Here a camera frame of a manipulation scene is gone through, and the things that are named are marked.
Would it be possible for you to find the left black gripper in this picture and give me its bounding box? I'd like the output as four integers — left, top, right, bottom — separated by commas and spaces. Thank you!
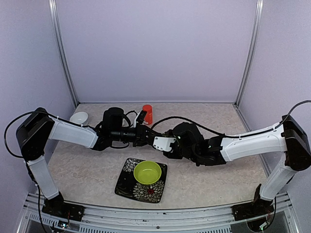
111, 123, 155, 147

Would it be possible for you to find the red pill bottle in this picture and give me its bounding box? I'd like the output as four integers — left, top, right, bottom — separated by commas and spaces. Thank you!
142, 104, 153, 125

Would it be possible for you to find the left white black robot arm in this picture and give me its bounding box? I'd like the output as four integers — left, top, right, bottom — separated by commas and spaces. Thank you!
16, 107, 175, 216

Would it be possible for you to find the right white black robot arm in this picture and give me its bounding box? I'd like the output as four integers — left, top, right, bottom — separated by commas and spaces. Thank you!
153, 114, 311, 216

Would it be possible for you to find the lime green bowl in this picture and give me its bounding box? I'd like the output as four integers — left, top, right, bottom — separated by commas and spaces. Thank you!
133, 161, 162, 185

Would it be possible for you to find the black floral square plate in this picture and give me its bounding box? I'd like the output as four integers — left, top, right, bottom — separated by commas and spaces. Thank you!
115, 158, 168, 203

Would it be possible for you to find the white ceramic bowl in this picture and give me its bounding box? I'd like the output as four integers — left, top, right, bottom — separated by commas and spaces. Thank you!
69, 112, 88, 126

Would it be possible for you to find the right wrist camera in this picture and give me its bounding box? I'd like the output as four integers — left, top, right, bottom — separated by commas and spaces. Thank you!
164, 130, 174, 137

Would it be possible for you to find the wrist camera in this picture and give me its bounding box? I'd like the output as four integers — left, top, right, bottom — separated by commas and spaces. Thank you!
136, 110, 147, 124
164, 130, 174, 137

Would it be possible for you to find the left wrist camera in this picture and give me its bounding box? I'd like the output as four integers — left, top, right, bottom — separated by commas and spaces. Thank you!
136, 110, 147, 124

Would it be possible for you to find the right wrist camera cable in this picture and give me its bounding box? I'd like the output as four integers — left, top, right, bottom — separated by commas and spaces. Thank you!
150, 116, 226, 135

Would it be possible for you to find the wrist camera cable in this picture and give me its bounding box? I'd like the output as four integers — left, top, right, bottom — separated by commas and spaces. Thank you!
150, 116, 226, 135
122, 110, 139, 127

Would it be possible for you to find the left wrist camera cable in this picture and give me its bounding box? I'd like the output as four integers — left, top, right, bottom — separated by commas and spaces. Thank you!
122, 110, 139, 127

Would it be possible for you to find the front aluminium rail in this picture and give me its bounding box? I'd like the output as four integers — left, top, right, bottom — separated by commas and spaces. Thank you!
24, 191, 292, 233

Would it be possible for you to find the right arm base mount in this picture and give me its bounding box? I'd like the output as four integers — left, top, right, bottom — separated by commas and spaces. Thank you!
231, 199, 274, 221

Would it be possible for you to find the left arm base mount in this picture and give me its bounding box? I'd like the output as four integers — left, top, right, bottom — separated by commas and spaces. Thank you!
42, 201, 85, 222

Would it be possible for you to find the left aluminium frame post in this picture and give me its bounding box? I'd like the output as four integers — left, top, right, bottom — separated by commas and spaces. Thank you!
49, 0, 79, 108

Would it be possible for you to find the aluminium frame post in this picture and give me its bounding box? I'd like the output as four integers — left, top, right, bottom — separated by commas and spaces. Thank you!
49, 0, 79, 108
235, 0, 264, 108

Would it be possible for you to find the right aluminium frame post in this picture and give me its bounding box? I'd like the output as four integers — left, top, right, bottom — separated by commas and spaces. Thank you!
235, 0, 264, 108

